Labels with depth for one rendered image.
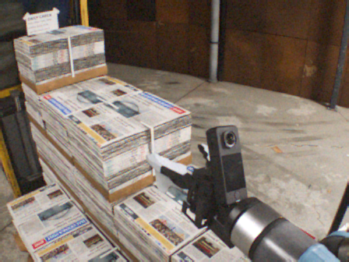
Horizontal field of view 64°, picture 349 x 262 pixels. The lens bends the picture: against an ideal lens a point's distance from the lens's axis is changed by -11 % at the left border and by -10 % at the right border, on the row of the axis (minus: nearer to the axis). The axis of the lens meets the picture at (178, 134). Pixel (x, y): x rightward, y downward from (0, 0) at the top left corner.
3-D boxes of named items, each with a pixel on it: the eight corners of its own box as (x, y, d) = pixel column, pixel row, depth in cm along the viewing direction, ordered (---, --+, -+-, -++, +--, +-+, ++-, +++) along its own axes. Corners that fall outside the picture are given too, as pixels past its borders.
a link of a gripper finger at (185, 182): (155, 177, 49) (203, 198, 45) (156, 168, 49) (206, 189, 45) (170, 165, 53) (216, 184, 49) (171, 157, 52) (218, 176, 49)
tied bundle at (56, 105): (73, 168, 120) (63, 117, 109) (47, 141, 139) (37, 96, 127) (146, 136, 142) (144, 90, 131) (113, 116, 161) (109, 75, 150)
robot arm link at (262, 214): (256, 228, 36) (296, 208, 41) (233, 207, 40) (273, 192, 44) (242, 267, 39) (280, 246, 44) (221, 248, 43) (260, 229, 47)
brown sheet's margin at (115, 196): (110, 204, 101) (108, 194, 99) (74, 166, 120) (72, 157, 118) (192, 163, 123) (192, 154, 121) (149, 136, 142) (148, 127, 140)
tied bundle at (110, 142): (110, 206, 101) (100, 148, 90) (73, 168, 121) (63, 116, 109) (192, 164, 123) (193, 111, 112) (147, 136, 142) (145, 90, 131)
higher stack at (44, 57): (79, 255, 179) (28, 45, 116) (58, 228, 198) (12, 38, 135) (128, 228, 202) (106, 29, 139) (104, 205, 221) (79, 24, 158)
